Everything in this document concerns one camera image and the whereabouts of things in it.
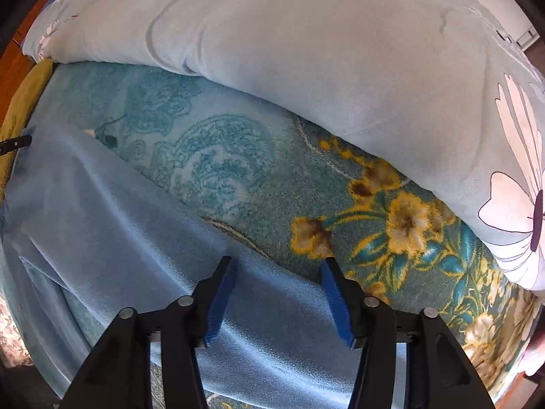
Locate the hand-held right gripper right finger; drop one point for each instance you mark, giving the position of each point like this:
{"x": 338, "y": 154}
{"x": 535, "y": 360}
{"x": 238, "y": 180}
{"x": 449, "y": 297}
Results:
{"x": 336, "y": 302}

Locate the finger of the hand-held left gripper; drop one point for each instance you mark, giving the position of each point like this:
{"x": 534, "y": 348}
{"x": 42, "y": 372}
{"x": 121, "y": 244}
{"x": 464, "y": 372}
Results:
{"x": 17, "y": 143}

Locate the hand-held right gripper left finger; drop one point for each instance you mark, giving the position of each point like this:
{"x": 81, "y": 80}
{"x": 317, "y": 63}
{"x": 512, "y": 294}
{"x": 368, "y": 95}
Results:
{"x": 221, "y": 306}

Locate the light blue fleece pants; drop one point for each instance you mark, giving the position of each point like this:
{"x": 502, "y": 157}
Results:
{"x": 127, "y": 230}

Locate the mustard yellow knitted cloth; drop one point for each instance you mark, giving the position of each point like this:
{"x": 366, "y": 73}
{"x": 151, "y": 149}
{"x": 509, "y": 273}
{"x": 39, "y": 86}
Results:
{"x": 25, "y": 98}

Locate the orange wooden headboard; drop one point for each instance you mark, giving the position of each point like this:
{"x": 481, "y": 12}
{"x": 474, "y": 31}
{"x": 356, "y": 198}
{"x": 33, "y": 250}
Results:
{"x": 12, "y": 64}

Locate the teal floral blanket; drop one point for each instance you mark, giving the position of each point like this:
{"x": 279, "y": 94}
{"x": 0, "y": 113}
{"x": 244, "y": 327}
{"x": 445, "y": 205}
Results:
{"x": 255, "y": 149}

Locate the light blue floral quilt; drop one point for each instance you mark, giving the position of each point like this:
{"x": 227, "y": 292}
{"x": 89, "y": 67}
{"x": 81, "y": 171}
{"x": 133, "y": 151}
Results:
{"x": 319, "y": 30}

